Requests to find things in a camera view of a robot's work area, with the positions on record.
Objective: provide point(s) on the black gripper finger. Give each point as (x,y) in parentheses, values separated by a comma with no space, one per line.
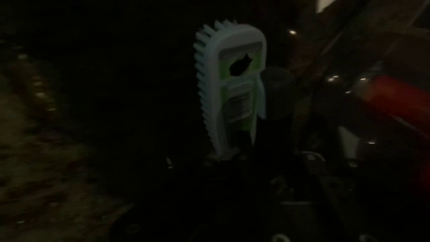
(275,94)

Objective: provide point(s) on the black toaster red top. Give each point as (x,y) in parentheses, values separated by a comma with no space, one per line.
(394,102)

